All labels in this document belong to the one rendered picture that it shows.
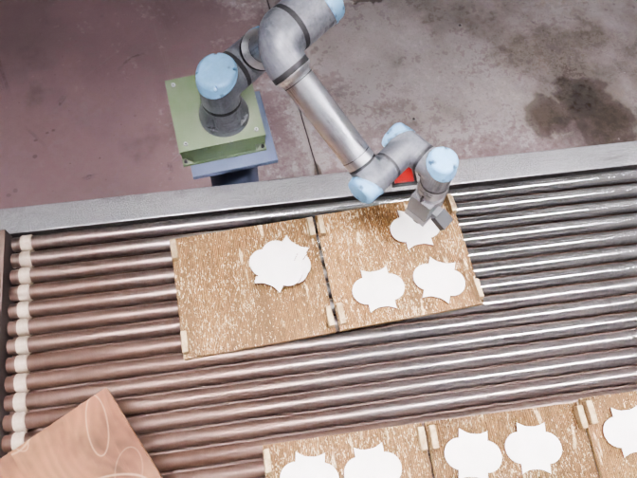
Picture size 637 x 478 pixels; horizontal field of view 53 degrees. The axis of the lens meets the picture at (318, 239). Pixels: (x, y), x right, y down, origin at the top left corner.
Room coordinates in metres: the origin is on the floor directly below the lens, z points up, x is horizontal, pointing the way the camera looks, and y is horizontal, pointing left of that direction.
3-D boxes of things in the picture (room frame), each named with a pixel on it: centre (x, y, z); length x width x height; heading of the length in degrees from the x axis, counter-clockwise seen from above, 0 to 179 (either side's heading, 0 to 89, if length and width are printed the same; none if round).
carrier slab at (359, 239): (0.70, -0.23, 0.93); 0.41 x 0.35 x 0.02; 107
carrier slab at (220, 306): (0.58, 0.17, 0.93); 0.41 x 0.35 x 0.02; 106
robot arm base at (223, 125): (1.10, 0.32, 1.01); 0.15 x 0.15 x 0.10
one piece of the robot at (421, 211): (0.78, -0.29, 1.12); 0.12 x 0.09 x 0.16; 54
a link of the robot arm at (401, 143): (0.84, -0.18, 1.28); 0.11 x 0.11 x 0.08; 52
